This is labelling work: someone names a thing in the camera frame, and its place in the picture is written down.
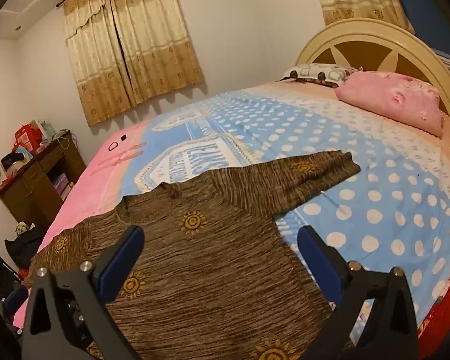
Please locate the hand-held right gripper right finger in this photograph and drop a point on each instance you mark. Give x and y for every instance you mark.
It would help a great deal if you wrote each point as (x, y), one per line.
(315, 266)

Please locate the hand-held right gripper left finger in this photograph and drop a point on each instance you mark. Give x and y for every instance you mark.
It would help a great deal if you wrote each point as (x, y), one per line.
(120, 270)

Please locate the brown knit sweater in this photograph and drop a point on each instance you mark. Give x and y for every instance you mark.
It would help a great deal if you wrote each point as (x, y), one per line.
(210, 270)

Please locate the black bag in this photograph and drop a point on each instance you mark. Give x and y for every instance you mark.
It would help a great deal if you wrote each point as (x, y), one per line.
(24, 247)

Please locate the blue pink polka-dot bedsheet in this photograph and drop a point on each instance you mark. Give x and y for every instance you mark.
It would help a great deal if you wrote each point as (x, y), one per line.
(360, 157)

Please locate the brown wooden desk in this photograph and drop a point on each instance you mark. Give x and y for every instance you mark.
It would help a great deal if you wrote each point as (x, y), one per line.
(26, 191)

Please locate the red cloth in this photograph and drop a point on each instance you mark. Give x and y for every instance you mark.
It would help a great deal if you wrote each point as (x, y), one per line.
(444, 307)

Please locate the red gift box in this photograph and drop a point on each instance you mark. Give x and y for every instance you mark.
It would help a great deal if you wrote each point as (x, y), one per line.
(27, 138)

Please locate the pink pillow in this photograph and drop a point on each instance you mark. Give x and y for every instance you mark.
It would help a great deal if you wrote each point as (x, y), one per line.
(390, 97)

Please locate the grey patterned pillow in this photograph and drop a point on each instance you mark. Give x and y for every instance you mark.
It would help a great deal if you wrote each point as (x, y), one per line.
(315, 72)

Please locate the cream wooden headboard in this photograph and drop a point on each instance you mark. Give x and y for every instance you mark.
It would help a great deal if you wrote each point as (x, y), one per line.
(360, 32)

